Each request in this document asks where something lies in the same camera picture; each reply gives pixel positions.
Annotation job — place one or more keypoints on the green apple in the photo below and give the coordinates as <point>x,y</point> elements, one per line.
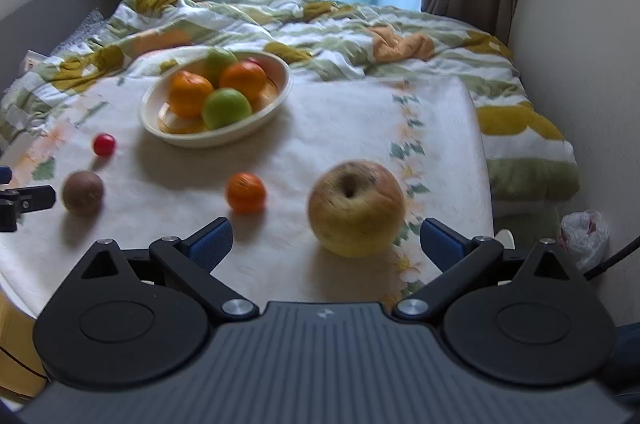
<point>218,60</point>
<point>226,108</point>

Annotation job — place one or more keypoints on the blue dotted bed sheet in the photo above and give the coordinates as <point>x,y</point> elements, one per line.
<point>87,23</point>

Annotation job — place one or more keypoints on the brown kiwi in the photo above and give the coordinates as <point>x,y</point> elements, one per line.
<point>82,193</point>

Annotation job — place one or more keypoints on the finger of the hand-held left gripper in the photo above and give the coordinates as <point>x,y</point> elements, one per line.
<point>4,174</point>
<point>30,198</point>

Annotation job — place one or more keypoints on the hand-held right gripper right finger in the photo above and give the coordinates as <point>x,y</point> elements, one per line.
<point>442,245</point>

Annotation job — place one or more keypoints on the white floral tablecloth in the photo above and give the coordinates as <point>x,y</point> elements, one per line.
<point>300,129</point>

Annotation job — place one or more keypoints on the grey bed headboard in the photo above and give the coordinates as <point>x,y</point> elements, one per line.
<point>50,4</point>

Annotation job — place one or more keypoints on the white plastic bag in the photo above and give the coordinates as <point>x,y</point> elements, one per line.
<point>585,239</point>

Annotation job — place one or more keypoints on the red cherry tomato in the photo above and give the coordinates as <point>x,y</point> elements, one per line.
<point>104,145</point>

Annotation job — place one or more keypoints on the yellow wrinkled apple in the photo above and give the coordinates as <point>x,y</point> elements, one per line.
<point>356,209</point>

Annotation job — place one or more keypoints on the cream bowl with yellow inside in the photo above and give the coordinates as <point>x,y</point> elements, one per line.
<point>165,125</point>

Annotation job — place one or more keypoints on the small tangerine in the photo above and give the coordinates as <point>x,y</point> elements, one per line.
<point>245,192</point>

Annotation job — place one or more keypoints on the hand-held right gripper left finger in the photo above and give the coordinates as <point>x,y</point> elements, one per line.
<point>210,244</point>

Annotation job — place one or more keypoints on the large orange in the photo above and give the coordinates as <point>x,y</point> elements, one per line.
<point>242,80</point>
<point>189,94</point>

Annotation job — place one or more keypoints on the green and yellow floral blanket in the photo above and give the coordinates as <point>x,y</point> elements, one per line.
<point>350,34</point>

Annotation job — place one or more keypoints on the person's blue clothing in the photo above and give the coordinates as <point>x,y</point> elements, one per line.
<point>629,349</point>

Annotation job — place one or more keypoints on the small white box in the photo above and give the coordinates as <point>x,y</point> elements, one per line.
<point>31,60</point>

